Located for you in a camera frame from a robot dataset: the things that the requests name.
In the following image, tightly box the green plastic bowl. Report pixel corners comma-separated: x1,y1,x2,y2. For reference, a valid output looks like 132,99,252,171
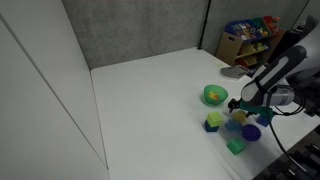
203,85,228,106

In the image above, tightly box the wooden toy storage shelf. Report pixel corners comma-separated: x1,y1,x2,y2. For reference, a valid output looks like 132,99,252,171
215,16,285,70

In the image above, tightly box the lime green cube block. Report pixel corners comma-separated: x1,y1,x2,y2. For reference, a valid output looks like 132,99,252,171
207,112,223,127

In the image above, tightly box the grey cloth on table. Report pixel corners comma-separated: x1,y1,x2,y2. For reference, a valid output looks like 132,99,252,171
220,65,248,80

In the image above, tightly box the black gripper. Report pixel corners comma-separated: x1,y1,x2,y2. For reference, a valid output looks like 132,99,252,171
228,99,274,120

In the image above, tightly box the purple spiky ball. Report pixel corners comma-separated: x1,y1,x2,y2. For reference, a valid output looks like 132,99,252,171
241,124,261,141

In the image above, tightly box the yellow toy inside bowl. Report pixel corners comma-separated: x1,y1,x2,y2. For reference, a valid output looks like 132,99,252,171
208,91,219,101

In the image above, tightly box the yellow rubber toy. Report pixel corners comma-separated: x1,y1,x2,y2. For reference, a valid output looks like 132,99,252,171
233,110,246,123

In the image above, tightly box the blue cube block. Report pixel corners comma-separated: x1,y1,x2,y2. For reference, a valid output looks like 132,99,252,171
256,116,269,127

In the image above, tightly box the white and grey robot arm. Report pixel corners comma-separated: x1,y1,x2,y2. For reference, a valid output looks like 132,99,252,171
228,24,320,119

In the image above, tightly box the black vertical pole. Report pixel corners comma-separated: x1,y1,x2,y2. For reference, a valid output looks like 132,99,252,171
197,0,212,50

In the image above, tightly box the blue rubber toy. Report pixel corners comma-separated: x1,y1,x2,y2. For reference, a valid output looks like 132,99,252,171
225,119,242,132

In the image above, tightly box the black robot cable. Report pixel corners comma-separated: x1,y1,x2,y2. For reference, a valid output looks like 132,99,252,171
265,85,320,180

